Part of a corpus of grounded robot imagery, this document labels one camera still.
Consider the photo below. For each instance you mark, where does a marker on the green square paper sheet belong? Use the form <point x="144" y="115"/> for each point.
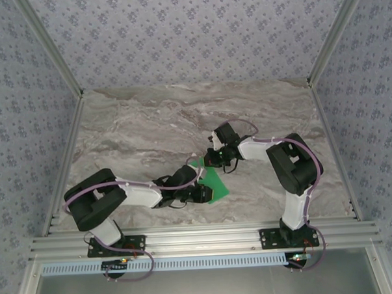
<point x="217" y="182"/>

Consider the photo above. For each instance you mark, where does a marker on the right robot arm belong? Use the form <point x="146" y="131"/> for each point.
<point x="294" y="172"/>

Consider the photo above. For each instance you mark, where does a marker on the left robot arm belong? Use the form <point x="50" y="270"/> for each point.
<point x="94" y="203"/>

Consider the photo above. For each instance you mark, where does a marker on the grey metal panel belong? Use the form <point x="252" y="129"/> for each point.
<point x="202" y="286"/>

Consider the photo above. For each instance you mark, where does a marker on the small black adapter board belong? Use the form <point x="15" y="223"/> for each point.
<point x="115" y="265"/>
<point x="298" y="258"/>

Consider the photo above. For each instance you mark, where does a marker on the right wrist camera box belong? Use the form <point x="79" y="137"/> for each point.
<point x="226" y="134"/>

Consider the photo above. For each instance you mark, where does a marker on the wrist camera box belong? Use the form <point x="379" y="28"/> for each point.
<point x="226" y="134"/>
<point x="186" y="176"/>

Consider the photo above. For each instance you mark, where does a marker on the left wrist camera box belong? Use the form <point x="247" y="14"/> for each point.
<point x="186" y="176"/>

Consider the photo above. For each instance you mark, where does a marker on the wide aluminium mounting rail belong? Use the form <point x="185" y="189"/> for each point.
<point x="203" y="238"/>

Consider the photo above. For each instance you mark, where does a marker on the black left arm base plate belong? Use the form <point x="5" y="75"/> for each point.
<point x="138" y="248"/>

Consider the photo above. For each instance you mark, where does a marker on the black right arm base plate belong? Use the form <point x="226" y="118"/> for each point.
<point x="268" y="239"/>

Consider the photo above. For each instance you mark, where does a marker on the aluminium table side rail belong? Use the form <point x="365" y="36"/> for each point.
<point x="70" y="136"/>
<point x="328" y="131"/>

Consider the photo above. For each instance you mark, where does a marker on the aluminium frame post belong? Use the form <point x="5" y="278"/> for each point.
<point x="337" y="33"/>
<point x="48" y="46"/>

